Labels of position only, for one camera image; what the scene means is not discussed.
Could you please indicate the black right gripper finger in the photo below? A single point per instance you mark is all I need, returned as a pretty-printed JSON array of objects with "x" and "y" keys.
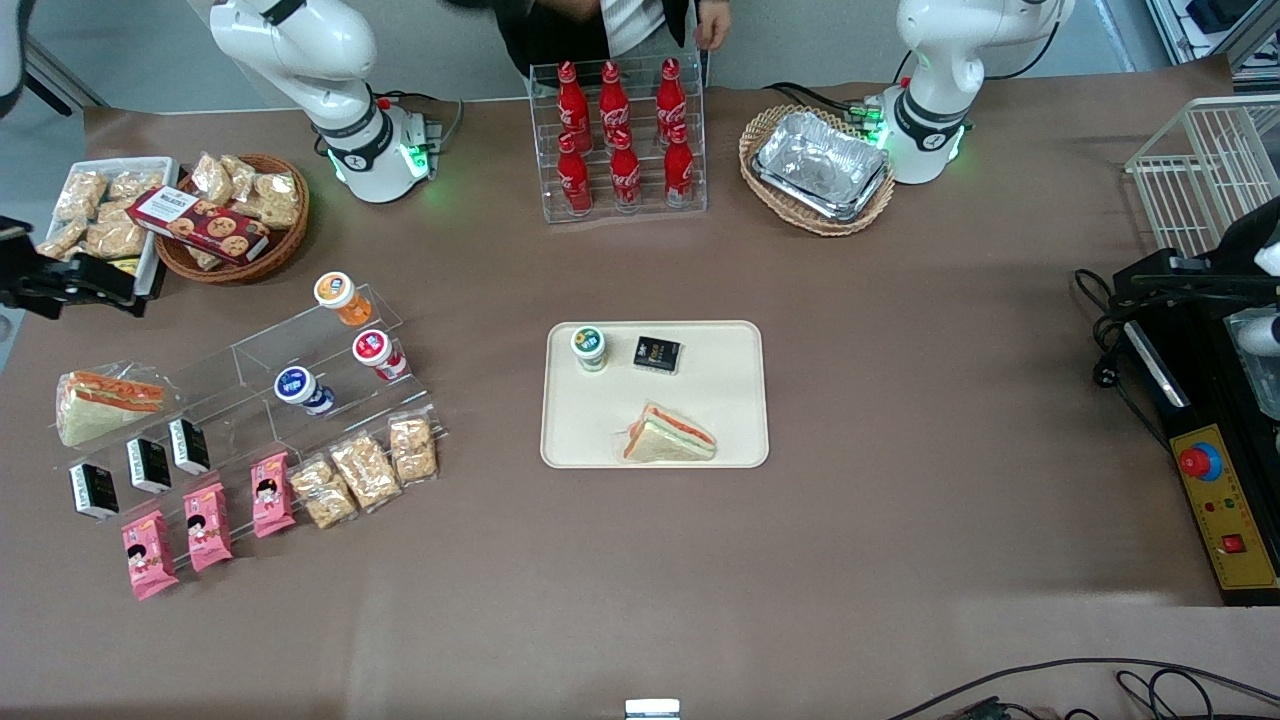
[
  {"x": 100, "y": 282},
  {"x": 48, "y": 305}
]

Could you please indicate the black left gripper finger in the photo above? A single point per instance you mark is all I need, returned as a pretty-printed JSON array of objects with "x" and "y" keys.
[
  {"x": 1200, "y": 287},
  {"x": 1160, "y": 268}
]

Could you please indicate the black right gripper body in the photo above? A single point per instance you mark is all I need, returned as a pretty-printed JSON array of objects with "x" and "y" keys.
[{"x": 20, "y": 274}]

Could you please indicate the green gum bottle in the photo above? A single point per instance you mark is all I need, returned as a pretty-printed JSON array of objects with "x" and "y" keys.
[{"x": 588, "y": 347}]

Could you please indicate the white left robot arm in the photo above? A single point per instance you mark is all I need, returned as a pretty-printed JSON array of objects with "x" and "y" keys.
[{"x": 945, "y": 80}]

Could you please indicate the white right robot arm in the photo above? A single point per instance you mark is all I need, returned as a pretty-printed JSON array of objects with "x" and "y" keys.
[{"x": 300, "y": 60}]

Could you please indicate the blue gum bottle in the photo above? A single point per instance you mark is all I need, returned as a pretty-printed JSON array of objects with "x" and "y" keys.
[{"x": 300, "y": 388}]

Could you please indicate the orange gum bottle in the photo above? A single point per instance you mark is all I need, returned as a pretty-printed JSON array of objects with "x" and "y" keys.
[{"x": 340, "y": 297}]

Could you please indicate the red gum bottle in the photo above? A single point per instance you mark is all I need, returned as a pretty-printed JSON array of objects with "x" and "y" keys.
[{"x": 378, "y": 352}]

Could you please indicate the silver foil tray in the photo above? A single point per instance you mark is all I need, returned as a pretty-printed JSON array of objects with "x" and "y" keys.
[
  {"x": 852, "y": 215},
  {"x": 820, "y": 160}
]

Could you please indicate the beige plastic tray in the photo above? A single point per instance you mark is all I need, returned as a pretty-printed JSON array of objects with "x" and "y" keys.
[{"x": 590, "y": 430}]

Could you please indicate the bystander bare hand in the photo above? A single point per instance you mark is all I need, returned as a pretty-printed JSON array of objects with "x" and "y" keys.
[{"x": 714, "y": 25}]

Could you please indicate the yellow snack packet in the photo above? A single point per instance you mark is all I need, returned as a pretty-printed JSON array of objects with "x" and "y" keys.
[{"x": 126, "y": 266}]

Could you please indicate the clear puffed snack packet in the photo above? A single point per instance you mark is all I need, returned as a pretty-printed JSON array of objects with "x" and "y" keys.
[
  {"x": 80, "y": 195},
  {"x": 212, "y": 178},
  {"x": 135, "y": 183},
  {"x": 241, "y": 172},
  {"x": 115, "y": 233},
  {"x": 278, "y": 200},
  {"x": 58, "y": 238},
  {"x": 203, "y": 258}
]

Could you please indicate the white rectangular bin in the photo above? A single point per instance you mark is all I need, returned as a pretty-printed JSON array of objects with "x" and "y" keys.
[{"x": 148, "y": 265}]

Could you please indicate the red cookie box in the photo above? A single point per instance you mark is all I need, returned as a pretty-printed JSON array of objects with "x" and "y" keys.
[{"x": 200, "y": 225}]

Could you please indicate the wrapped triangle sandwich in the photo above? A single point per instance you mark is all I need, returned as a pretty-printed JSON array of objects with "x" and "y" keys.
[
  {"x": 100, "y": 412},
  {"x": 665, "y": 440}
]

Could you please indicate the clear acrylic stepped shelf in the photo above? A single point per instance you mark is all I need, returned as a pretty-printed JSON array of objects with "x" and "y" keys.
[{"x": 250, "y": 345}]

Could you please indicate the round wicker basket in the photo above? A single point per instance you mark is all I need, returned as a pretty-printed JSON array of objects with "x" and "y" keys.
[{"x": 262, "y": 264}]

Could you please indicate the black yellow control box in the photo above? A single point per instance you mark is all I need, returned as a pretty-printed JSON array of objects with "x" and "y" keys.
[{"x": 1225, "y": 500}]

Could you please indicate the pink snack packet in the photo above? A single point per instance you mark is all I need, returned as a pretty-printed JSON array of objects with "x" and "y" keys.
[
  {"x": 207, "y": 526},
  {"x": 272, "y": 495},
  {"x": 149, "y": 556}
]

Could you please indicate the brown table cover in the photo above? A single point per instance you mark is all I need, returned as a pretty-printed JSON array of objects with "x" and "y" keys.
[{"x": 900, "y": 420}]

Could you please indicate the clear rice cracker packet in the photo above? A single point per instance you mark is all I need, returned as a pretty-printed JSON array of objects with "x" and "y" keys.
[
  {"x": 365, "y": 471},
  {"x": 413, "y": 450},
  {"x": 322, "y": 492}
]

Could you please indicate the oval wicker basket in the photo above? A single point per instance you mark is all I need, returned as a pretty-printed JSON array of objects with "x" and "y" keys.
[{"x": 760, "y": 140}]

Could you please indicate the red cola bottle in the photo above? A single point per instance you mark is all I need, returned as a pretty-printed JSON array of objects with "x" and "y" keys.
[
  {"x": 678, "y": 170},
  {"x": 613, "y": 98},
  {"x": 625, "y": 175},
  {"x": 572, "y": 100},
  {"x": 670, "y": 95},
  {"x": 575, "y": 180}
]

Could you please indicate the small black box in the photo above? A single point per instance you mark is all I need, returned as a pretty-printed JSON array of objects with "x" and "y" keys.
[{"x": 657, "y": 355}]

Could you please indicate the clear acrylic bottle rack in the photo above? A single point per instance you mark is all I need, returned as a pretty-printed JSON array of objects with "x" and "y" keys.
[{"x": 645, "y": 205}]

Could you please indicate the person in dark clothing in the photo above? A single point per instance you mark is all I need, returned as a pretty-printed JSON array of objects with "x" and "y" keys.
[{"x": 560, "y": 35}]

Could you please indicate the small white device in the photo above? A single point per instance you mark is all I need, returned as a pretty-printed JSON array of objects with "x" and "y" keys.
[{"x": 652, "y": 709}]

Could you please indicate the aluminium frame rack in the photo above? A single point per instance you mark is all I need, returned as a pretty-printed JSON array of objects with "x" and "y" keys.
[{"x": 1250, "y": 40}]

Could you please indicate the grey metal frame bar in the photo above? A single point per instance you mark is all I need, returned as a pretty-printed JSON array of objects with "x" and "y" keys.
[{"x": 70, "y": 80}]

